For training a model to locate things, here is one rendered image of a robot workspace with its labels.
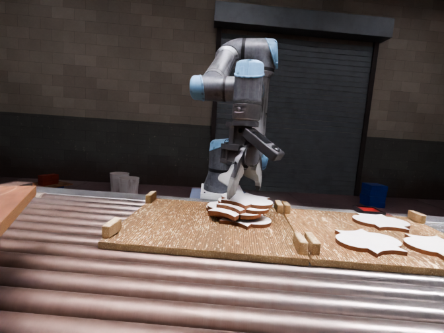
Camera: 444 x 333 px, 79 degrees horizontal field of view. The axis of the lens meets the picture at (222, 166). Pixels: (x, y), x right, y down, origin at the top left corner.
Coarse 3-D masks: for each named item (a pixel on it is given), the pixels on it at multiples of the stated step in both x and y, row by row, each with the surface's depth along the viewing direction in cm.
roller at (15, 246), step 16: (0, 240) 54; (16, 240) 54; (80, 256) 52; (96, 256) 52; (112, 256) 52; (128, 256) 52; (144, 256) 52; (160, 256) 52; (176, 256) 52; (192, 256) 52; (272, 272) 51; (288, 272) 51; (304, 272) 51; (320, 272) 51; (336, 272) 51; (352, 272) 51; (368, 272) 51; (384, 272) 51
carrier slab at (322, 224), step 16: (304, 224) 71; (320, 224) 72; (336, 224) 73; (352, 224) 74; (416, 224) 78; (320, 240) 60; (400, 240) 64; (320, 256) 52; (336, 256) 53; (352, 256) 53; (368, 256) 54; (384, 256) 54; (400, 256) 55; (416, 256) 55; (432, 256) 56; (400, 272) 51; (416, 272) 51; (432, 272) 51
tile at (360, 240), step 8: (336, 232) 65; (344, 232) 64; (352, 232) 64; (360, 232) 65; (336, 240) 60; (344, 240) 58; (352, 240) 59; (360, 240) 59; (368, 240) 59; (376, 240) 60; (384, 240) 60; (392, 240) 60; (352, 248) 56; (360, 248) 56; (368, 248) 55; (376, 248) 55; (384, 248) 56; (392, 248) 56; (400, 248) 56; (376, 256) 53
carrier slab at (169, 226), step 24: (144, 216) 69; (168, 216) 70; (192, 216) 71; (120, 240) 53; (144, 240) 54; (168, 240) 55; (192, 240) 56; (216, 240) 56; (240, 240) 57; (264, 240) 58; (288, 240) 59
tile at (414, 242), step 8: (408, 240) 61; (416, 240) 61; (424, 240) 62; (432, 240) 62; (440, 240) 62; (416, 248) 58; (424, 248) 57; (432, 248) 57; (440, 248) 58; (440, 256) 55
